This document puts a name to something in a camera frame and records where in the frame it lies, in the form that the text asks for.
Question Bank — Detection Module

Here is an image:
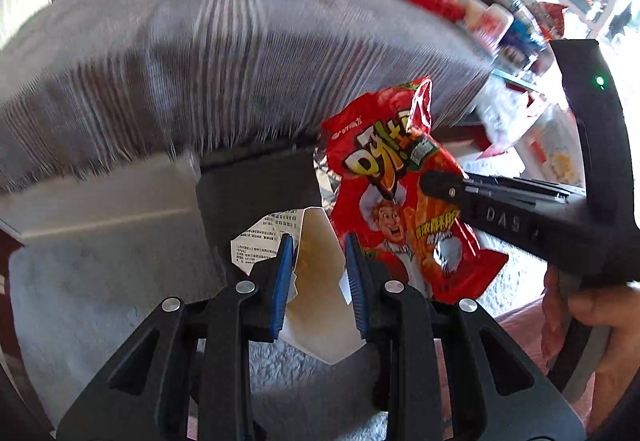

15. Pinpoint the red chip bag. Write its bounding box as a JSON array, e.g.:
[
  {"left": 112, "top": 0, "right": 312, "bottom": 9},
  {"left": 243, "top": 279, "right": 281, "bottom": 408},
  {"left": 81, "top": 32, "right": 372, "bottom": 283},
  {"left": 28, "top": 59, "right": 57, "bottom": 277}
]
[{"left": 321, "top": 77, "right": 508, "bottom": 303}]

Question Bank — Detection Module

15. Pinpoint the dark grey trash bin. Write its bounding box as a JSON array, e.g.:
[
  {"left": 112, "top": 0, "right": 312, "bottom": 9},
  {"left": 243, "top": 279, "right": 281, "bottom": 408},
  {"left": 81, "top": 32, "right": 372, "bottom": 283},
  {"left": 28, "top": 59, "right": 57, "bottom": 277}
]
[{"left": 195, "top": 141, "right": 321, "bottom": 285}]

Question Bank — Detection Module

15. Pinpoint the person's right hand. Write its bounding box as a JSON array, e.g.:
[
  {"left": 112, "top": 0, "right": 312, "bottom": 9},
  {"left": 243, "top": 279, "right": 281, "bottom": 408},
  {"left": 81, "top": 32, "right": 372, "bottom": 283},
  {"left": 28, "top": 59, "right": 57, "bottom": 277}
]
[{"left": 541, "top": 267, "right": 639, "bottom": 432}]

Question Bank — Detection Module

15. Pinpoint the fluffy grey rug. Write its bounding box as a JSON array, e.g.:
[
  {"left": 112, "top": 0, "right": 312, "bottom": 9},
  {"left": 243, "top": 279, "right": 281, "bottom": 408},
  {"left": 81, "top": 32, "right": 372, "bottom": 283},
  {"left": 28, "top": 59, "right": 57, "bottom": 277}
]
[{"left": 6, "top": 214, "right": 544, "bottom": 441}]

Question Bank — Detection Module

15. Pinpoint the grey plaid tablecloth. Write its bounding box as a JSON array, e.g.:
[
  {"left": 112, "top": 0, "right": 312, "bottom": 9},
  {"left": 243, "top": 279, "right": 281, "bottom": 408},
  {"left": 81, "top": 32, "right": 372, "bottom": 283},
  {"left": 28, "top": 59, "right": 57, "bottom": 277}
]
[{"left": 1, "top": 0, "right": 491, "bottom": 192}]

